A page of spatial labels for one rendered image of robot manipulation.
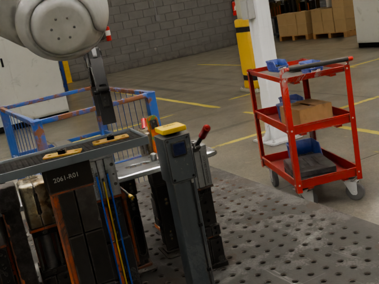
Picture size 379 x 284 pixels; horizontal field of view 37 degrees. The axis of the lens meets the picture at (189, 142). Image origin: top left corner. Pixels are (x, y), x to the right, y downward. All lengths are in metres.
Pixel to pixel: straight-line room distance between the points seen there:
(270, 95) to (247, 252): 3.86
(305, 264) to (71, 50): 1.08
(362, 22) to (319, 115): 8.27
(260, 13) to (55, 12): 4.79
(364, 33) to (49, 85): 6.19
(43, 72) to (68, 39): 8.96
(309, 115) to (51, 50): 3.05
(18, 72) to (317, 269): 8.31
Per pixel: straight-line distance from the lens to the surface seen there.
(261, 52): 5.40
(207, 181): 1.54
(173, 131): 1.31
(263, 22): 5.40
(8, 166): 1.29
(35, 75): 9.58
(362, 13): 11.83
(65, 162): 1.21
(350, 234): 1.73
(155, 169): 1.60
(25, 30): 0.66
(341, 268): 1.55
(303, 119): 3.60
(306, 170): 3.73
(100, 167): 1.43
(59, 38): 0.65
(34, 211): 1.44
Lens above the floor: 1.42
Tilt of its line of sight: 13 degrees down
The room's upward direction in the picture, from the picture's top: 11 degrees counter-clockwise
